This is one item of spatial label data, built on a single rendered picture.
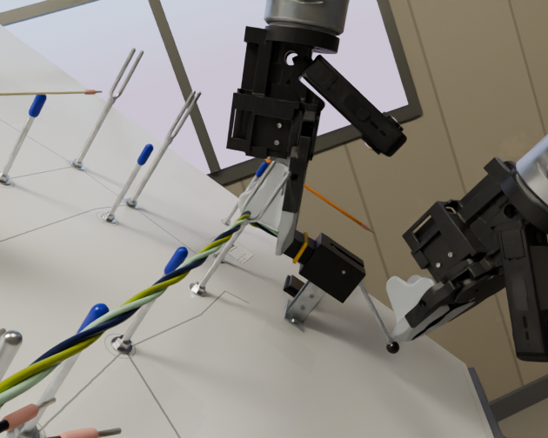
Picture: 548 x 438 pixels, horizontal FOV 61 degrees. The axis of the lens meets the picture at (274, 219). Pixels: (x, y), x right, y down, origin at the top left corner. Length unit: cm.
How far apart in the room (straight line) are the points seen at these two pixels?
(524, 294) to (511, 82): 169
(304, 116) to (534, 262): 23
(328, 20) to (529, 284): 28
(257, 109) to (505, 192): 22
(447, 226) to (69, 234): 33
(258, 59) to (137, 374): 29
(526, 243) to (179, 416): 30
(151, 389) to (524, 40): 199
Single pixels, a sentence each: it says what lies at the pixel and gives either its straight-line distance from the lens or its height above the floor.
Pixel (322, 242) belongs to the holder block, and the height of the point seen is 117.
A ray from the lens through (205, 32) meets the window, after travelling 169.
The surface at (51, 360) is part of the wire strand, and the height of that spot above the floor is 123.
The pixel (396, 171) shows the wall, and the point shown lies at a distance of 180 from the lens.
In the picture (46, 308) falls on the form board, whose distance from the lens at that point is 34.
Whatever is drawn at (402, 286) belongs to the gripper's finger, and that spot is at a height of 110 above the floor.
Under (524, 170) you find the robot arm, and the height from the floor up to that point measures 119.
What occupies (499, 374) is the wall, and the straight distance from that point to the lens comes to 216.
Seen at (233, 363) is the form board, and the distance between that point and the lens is 39.
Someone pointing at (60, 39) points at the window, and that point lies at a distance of 171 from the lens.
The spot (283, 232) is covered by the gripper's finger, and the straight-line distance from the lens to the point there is 45.
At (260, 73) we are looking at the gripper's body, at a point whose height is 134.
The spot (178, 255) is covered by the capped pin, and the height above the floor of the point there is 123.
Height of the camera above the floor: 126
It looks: 7 degrees down
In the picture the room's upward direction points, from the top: 19 degrees counter-clockwise
